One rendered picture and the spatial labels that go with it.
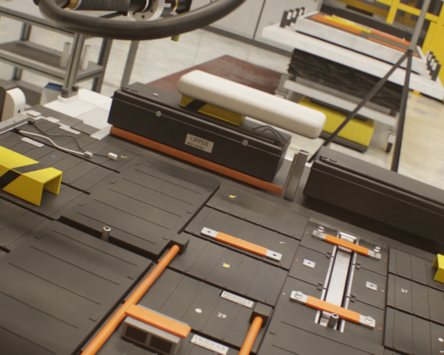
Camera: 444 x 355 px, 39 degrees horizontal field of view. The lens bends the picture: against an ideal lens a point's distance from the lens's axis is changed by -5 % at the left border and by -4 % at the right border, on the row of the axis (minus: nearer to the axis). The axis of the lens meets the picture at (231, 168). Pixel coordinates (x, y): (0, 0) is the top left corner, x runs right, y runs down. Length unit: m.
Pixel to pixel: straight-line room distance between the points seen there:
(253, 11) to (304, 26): 4.02
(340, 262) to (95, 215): 0.50
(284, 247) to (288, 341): 0.33
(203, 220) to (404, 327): 0.43
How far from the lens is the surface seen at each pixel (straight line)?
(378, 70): 5.69
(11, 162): 1.18
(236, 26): 10.19
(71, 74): 4.01
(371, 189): 1.48
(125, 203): 1.21
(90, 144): 1.47
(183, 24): 0.94
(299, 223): 1.36
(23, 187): 1.15
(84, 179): 1.28
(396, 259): 1.37
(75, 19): 0.99
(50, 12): 1.04
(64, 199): 1.18
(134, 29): 0.94
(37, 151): 1.37
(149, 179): 1.33
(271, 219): 1.34
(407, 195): 1.48
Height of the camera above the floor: 1.52
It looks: 20 degrees down
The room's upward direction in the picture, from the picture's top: 17 degrees clockwise
